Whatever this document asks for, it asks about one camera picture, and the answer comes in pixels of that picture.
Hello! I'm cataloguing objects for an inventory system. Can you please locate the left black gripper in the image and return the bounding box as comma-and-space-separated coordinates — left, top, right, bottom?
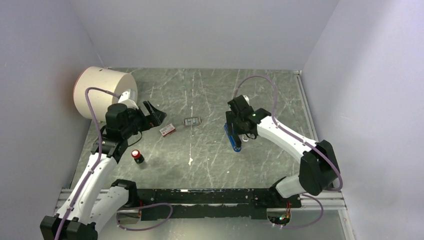
121, 100, 166, 138

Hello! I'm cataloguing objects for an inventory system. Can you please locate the blue black stapler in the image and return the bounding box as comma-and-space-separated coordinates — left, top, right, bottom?
224, 124, 242, 153

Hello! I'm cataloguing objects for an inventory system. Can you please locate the red white staple box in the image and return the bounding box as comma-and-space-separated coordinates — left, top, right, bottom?
159, 123, 176, 137

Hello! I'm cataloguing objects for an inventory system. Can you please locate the staple box tray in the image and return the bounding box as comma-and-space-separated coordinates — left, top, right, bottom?
183, 116, 202, 127

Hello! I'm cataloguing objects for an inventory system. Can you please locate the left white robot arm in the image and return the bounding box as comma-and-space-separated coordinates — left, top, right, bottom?
40, 100, 167, 240

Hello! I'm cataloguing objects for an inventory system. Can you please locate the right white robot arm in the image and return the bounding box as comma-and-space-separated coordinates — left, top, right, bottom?
224, 95, 340, 207

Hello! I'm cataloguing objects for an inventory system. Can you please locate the beige white stapler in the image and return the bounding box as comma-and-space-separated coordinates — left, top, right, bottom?
241, 134, 250, 142

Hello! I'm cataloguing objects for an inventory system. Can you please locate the black bottle red cap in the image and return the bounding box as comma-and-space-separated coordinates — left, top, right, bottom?
131, 149, 145, 164

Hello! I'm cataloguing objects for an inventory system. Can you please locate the cream cylindrical container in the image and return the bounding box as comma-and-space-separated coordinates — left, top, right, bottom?
73, 66, 138, 122

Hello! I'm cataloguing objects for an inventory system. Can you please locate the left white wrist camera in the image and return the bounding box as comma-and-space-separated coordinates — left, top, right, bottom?
118, 89, 139, 110

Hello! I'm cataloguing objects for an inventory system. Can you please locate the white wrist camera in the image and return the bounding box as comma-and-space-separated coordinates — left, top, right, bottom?
242, 95, 250, 105
118, 89, 139, 110

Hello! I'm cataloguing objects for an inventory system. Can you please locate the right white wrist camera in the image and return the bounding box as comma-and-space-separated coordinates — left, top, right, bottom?
242, 95, 250, 105

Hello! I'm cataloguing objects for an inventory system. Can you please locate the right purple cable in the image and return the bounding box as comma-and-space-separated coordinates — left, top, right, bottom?
232, 75, 344, 230

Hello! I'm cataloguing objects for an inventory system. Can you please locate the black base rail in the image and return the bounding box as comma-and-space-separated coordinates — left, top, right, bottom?
137, 188, 302, 221

